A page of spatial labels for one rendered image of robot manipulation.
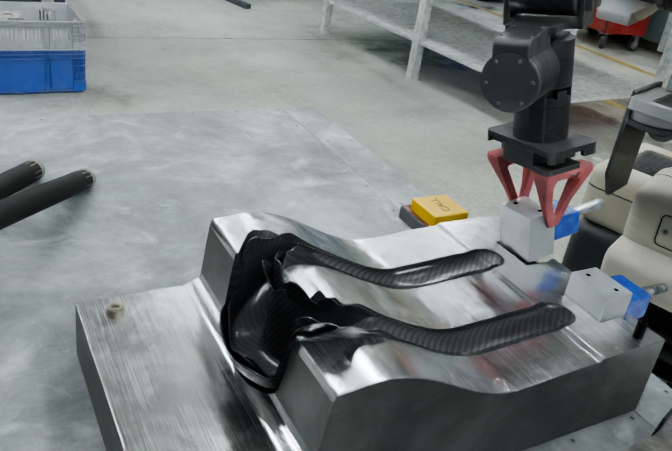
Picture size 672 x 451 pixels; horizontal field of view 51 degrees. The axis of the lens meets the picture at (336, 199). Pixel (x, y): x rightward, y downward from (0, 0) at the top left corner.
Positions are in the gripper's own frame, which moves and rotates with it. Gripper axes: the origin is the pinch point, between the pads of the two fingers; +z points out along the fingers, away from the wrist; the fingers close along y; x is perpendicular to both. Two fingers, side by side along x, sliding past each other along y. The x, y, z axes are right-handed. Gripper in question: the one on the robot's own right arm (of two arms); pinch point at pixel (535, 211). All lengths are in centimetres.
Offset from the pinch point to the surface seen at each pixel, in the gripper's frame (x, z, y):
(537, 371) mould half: -14.4, 5.3, 16.4
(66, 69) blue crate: -12, 40, -315
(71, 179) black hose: -44, -2, -38
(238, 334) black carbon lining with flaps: -36.7, 1.1, 2.5
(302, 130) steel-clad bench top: -1, 6, -60
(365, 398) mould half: -32.7, -1.2, 18.3
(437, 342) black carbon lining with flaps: -20.7, 3.5, 10.2
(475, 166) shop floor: 151, 94, -200
